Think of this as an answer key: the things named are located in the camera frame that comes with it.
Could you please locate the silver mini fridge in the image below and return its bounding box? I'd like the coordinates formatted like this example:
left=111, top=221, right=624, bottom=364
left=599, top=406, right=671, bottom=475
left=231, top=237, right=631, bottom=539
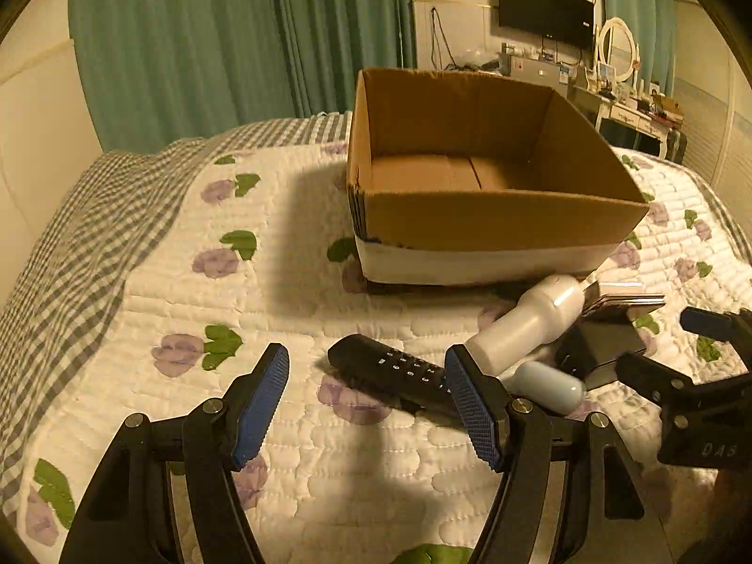
left=498, top=54, right=570, bottom=98

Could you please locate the red book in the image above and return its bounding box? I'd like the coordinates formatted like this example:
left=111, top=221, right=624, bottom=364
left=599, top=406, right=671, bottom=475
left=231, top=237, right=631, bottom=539
left=581, top=282, right=666, bottom=321

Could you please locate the black remote control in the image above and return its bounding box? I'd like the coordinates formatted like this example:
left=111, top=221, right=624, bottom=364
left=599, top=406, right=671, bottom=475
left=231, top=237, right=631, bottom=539
left=328, top=334, right=459, bottom=422

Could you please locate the grey checkered bed sheet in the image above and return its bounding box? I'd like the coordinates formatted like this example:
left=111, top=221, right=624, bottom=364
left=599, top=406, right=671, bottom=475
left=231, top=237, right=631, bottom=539
left=1, top=113, right=352, bottom=517

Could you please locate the white louvered wardrobe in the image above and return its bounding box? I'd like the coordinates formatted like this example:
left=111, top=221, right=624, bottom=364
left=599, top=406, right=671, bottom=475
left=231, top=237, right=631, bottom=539
left=674, top=0, right=751, bottom=214

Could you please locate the green curtain left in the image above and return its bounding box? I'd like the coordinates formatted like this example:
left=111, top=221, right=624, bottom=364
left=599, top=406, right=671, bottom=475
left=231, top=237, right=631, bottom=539
left=69, top=0, right=417, bottom=153

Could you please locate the oval vanity mirror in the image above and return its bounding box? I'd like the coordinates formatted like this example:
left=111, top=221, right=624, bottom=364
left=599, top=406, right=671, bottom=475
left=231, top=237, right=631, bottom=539
left=596, top=16, right=640, bottom=83

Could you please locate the black rectangular case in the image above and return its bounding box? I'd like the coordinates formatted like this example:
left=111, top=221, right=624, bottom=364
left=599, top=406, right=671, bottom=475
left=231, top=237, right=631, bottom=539
left=555, top=318, right=646, bottom=391

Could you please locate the white plastic bottle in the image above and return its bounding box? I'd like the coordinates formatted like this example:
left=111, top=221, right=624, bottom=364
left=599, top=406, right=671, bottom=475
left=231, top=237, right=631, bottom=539
left=464, top=275, right=585, bottom=377

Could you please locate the black wall television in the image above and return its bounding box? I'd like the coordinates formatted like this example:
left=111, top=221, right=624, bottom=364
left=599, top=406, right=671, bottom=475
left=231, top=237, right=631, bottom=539
left=497, top=0, right=594, bottom=51

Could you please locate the light blue capsule object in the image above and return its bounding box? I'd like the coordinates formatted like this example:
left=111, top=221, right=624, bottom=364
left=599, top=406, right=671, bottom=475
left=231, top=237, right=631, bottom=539
left=502, top=360, right=585, bottom=416

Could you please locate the green curtain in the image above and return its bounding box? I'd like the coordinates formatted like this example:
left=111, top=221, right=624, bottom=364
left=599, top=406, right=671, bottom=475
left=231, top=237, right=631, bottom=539
left=603, top=0, right=677, bottom=94
left=69, top=0, right=417, bottom=153

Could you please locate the white dressing table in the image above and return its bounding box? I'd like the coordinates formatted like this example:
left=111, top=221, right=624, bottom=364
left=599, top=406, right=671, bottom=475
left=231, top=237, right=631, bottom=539
left=567, top=86, right=670, bottom=158

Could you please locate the open cardboard box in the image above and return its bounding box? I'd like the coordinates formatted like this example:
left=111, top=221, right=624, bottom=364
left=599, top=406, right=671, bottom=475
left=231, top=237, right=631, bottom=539
left=347, top=68, right=649, bottom=287

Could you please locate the green curtain right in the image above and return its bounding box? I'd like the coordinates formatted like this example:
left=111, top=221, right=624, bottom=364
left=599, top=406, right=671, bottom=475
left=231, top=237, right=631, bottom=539
left=603, top=0, right=677, bottom=94

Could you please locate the dark checkered suitcase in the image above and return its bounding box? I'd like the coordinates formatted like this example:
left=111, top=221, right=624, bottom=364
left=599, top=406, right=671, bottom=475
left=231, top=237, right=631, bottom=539
left=666, top=129, right=688, bottom=165

